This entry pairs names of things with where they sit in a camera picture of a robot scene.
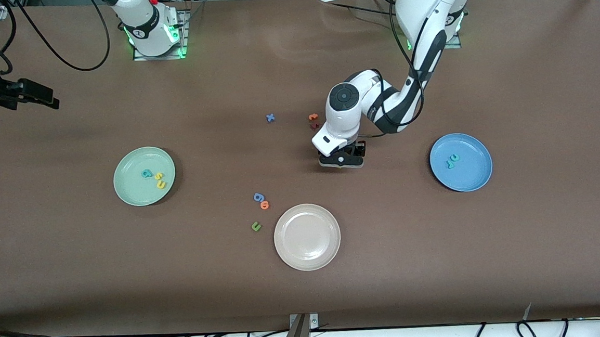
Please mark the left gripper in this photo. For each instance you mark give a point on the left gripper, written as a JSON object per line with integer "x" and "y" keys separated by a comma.
{"x": 359, "y": 147}

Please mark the teal foam letter p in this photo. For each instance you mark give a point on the teal foam letter p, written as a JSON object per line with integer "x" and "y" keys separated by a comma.
{"x": 144, "y": 173}

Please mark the yellow foam letter u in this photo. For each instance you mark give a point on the yellow foam letter u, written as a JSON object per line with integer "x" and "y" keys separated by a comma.
{"x": 163, "y": 187}

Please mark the beige plate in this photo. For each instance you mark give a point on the beige plate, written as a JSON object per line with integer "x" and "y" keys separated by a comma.
{"x": 307, "y": 237}

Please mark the blue plate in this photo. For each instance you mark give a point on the blue plate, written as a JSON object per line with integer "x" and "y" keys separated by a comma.
{"x": 469, "y": 173}

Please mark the blue foam letter g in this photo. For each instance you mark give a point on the blue foam letter g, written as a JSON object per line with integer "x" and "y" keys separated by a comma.
{"x": 256, "y": 196}

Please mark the green plate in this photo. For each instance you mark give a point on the green plate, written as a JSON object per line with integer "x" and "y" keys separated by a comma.
{"x": 132, "y": 186}

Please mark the green foam letter u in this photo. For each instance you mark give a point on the green foam letter u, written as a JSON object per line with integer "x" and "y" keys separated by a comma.
{"x": 254, "y": 228}

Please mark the brown table cover sheet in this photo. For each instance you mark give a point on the brown table cover sheet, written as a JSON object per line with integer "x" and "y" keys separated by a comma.
{"x": 77, "y": 281}

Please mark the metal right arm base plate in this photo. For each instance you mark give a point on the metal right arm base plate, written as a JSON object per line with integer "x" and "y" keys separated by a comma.
{"x": 163, "y": 57}

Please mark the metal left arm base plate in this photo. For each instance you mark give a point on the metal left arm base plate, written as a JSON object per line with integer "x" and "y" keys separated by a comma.
{"x": 454, "y": 43}

